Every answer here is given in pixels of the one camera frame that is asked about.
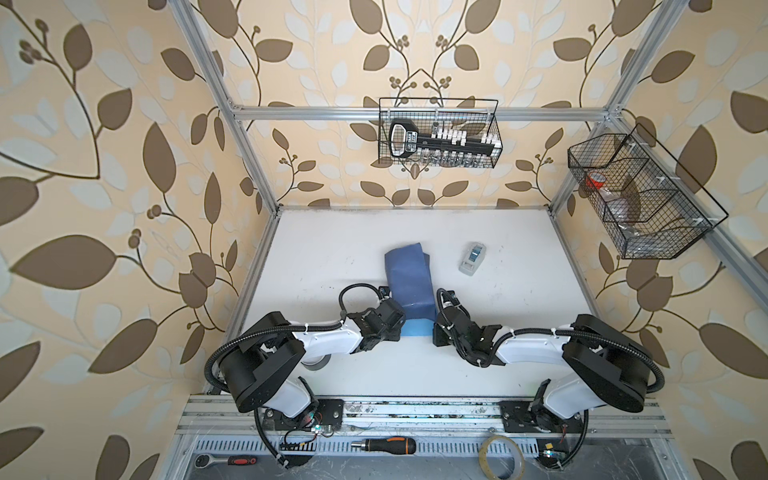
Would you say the clear tape roll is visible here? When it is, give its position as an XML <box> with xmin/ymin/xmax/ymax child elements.
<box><xmin>478</xmin><ymin>435</ymin><xmax>525</xmax><ymax>480</ymax></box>

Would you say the wire basket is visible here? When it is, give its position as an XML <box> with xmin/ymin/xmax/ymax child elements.
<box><xmin>378</xmin><ymin>96</ymin><xmax>503</xmax><ymax>169</ymax></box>
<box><xmin>568</xmin><ymin>124</ymin><xmax>728</xmax><ymax>260</ymax></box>

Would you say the back wire basket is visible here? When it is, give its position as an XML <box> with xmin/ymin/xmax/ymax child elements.
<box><xmin>378</xmin><ymin>96</ymin><xmax>503</xmax><ymax>169</ymax></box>

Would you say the grey tape dispenser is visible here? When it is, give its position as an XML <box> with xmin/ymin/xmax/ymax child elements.
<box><xmin>459</xmin><ymin>242</ymin><xmax>487</xmax><ymax>276</ymax></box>

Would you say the right wire basket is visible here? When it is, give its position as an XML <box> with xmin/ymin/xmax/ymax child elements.
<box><xmin>568</xmin><ymin>124</ymin><xmax>728</xmax><ymax>260</ymax></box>

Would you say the grey duct tape roll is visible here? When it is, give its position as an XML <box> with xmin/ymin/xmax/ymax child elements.
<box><xmin>301</xmin><ymin>354</ymin><xmax>332</xmax><ymax>371</ymax></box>

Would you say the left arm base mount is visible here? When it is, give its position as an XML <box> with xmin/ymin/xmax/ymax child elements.
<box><xmin>261</xmin><ymin>398</ymin><xmax>345</xmax><ymax>434</ymax></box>

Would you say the black orange screwdriver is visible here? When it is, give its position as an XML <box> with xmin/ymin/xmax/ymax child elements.
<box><xmin>351</xmin><ymin>437</ymin><xmax>417</xmax><ymax>455</ymax></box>

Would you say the black socket set rail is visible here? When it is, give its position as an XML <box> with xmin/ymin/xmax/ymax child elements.
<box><xmin>384</xmin><ymin>119</ymin><xmax>503</xmax><ymax>161</ymax></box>

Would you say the red handled ratchet wrench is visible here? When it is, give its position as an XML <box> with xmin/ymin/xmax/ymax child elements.
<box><xmin>193</xmin><ymin>454</ymin><xmax>258</xmax><ymax>469</ymax></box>

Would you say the light blue wrapping paper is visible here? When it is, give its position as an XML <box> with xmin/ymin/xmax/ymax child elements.
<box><xmin>384</xmin><ymin>243</ymin><xmax>437</xmax><ymax>338</ymax></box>

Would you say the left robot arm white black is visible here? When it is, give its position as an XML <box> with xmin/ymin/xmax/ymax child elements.
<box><xmin>204</xmin><ymin>298</ymin><xmax>405</xmax><ymax>418</ymax></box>

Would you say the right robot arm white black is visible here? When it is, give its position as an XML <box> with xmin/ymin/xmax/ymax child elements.
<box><xmin>433</xmin><ymin>289</ymin><xmax>665</xmax><ymax>430</ymax></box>

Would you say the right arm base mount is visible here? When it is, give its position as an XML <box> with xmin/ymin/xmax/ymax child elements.
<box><xmin>498</xmin><ymin>400</ymin><xmax>583</xmax><ymax>435</ymax></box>

